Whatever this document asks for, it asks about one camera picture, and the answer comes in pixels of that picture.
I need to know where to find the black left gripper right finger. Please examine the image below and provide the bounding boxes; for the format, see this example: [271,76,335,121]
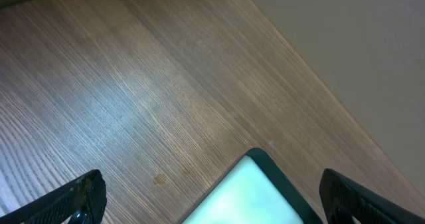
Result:
[319,168,424,224]

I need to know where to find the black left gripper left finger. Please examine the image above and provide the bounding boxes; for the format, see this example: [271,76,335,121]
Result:
[1,169,107,224]

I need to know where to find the black metal water tray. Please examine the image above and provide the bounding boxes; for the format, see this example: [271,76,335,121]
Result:
[178,148,322,224]

